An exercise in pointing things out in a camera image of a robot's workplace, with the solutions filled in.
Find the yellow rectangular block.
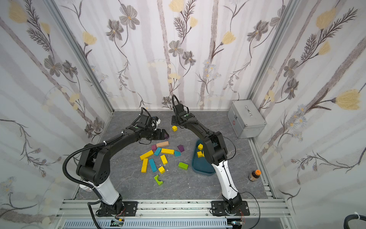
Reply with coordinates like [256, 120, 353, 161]
[160, 155, 168, 165]

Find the yellow cube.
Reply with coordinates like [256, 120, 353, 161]
[197, 144, 204, 150]

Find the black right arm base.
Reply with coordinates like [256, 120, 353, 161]
[210, 200, 250, 217]

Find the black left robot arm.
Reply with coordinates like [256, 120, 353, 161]
[76, 125, 169, 213]

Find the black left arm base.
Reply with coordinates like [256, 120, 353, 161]
[96, 201, 138, 217]

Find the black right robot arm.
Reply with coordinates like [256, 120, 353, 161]
[172, 104, 242, 214]

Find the tan long block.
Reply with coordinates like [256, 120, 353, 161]
[156, 141, 169, 148]

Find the teal upright block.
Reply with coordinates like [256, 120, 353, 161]
[154, 148, 162, 156]

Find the long yellow plank block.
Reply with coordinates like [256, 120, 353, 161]
[161, 148, 175, 155]

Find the small teal block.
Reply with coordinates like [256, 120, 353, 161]
[174, 151, 181, 157]

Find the purple triangular block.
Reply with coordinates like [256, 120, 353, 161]
[177, 145, 185, 152]

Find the large teal flat block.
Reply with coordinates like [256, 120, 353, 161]
[149, 158, 157, 172]

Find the small yellow block front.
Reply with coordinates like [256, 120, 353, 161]
[158, 166, 165, 174]

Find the green rectangular block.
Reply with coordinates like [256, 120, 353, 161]
[178, 162, 189, 170]

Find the green arch block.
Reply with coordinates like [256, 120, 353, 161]
[154, 175, 164, 186]

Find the teal plastic bin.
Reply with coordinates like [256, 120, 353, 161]
[192, 140, 216, 176]

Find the silver aluminium first aid case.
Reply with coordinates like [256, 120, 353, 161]
[227, 100, 266, 139]

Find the brown bottle orange cap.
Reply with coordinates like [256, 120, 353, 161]
[248, 169, 262, 182]

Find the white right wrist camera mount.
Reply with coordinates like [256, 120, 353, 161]
[152, 116, 161, 130]

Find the black corrugated cable conduit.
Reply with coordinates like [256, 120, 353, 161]
[62, 134, 124, 198]

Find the white cable tray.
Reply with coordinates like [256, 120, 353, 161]
[62, 219, 234, 229]

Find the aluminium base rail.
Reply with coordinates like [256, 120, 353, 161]
[52, 198, 298, 229]

